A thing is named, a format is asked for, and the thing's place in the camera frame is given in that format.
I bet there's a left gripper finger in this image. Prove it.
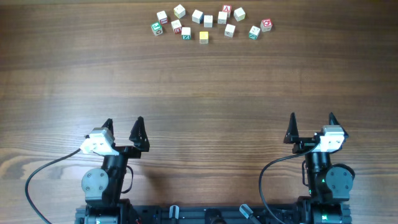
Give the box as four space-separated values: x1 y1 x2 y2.
129 116 150 152
101 118 114 137

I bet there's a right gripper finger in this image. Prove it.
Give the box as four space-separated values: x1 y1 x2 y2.
328 112 349 138
284 113 299 144

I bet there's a white block green side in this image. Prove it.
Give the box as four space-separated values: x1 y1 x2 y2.
181 27 192 40

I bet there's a wooden block red letter side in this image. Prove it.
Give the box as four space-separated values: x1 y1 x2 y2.
170 19 182 34

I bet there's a white patterned wooden block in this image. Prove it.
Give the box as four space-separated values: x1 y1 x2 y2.
224 24 236 38

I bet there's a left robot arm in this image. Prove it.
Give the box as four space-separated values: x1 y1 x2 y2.
75 116 150 224

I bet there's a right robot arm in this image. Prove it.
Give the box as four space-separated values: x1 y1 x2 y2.
284 113 355 223

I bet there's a green letter wooden block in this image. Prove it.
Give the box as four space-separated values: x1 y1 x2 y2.
151 22 163 36

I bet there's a white block green trim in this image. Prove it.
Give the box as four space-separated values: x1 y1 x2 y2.
249 26 261 40

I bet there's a red letter O block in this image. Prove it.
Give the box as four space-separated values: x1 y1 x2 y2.
261 19 273 32

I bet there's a yellow top wooden block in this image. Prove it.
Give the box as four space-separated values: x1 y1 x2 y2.
200 31 209 44

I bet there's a white block red side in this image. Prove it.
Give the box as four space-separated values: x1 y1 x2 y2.
157 11 169 24

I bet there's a white block yellow edge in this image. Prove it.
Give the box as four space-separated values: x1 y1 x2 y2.
174 4 186 19

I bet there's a white block blue side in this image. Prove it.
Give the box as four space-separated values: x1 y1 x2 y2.
192 9 204 24

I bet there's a white block yellow side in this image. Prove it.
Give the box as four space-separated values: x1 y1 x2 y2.
234 7 246 22

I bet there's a plain white letter block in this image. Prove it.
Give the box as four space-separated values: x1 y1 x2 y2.
203 15 213 28

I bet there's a white wooden block centre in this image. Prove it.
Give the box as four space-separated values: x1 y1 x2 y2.
218 11 228 24

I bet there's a red letter A block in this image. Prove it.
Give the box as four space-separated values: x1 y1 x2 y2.
222 4 232 17

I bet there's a right black cable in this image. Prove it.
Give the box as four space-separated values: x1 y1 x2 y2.
258 141 321 224

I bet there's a black cable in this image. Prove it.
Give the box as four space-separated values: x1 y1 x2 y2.
258 141 321 224
24 147 83 224

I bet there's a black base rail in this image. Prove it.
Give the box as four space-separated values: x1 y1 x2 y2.
75 203 353 224

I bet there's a left black cable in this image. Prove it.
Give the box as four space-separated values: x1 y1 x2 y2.
24 147 83 224

